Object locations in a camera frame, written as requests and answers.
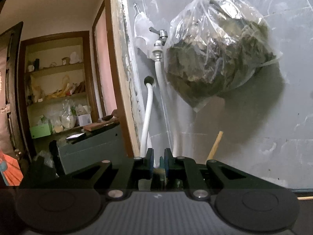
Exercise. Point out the black tray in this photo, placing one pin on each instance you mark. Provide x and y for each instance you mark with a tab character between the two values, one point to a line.
306	191

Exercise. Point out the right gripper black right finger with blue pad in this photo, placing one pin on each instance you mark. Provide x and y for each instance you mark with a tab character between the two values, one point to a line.
185	174

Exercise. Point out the grey cabinet box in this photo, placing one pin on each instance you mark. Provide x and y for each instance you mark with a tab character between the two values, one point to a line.
106	143

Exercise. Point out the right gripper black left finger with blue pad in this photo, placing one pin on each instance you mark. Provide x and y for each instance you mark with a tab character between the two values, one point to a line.
100	176

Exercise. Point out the wooden door frame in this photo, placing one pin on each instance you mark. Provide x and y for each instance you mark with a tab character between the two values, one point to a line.
117	57

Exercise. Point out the metal water tap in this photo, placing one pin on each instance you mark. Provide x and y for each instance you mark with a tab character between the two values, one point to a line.
159	43

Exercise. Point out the wooden shelf unit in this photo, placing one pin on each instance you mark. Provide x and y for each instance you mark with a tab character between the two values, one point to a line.
56	86

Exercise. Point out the plastic bag of greens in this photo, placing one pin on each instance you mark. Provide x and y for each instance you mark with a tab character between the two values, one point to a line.
215	46

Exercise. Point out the green box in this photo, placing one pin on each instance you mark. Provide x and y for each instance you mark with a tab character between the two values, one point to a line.
40	131

